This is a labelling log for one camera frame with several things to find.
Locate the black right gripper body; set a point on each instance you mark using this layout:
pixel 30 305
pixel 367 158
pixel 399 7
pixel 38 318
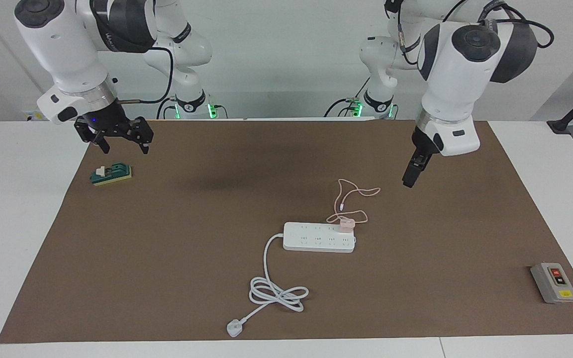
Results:
pixel 110 122

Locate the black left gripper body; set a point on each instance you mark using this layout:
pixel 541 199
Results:
pixel 423 146

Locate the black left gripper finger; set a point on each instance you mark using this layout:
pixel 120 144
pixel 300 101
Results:
pixel 412 174
pixel 426 159

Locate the black right gripper linkage finger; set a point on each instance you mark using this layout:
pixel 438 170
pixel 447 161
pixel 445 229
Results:
pixel 142 132
pixel 87 133

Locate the pink charger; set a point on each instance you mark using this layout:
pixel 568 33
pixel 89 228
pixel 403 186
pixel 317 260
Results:
pixel 346 226

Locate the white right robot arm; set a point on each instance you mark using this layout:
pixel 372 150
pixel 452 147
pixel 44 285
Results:
pixel 62 54

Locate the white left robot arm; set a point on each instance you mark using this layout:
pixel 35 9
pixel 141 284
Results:
pixel 455 79

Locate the white power strip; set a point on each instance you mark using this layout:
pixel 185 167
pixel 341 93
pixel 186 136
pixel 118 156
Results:
pixel 311 238

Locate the small white yellow device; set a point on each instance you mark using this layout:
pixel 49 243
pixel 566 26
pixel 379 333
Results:
pixel 32 117

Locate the brown table mat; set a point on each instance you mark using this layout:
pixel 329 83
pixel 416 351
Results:
pixel 167 258

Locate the green knife switch block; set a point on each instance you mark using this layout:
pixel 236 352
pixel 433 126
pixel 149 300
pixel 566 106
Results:
pixel 115 174

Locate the grey on-off switch box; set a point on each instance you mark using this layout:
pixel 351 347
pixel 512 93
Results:
pixel 547 288

